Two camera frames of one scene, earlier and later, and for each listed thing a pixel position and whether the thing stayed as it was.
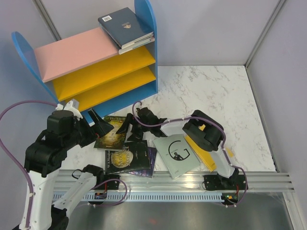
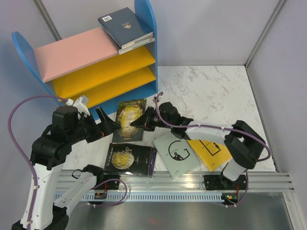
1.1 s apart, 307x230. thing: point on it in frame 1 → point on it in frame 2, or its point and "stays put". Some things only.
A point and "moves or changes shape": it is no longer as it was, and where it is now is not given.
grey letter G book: [177, 155] stays put
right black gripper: [135, 136] → [145, 120]
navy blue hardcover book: [125, 27] stays put
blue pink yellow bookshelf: [88, 68] stays put
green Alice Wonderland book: [110, 139] moves or changes shape
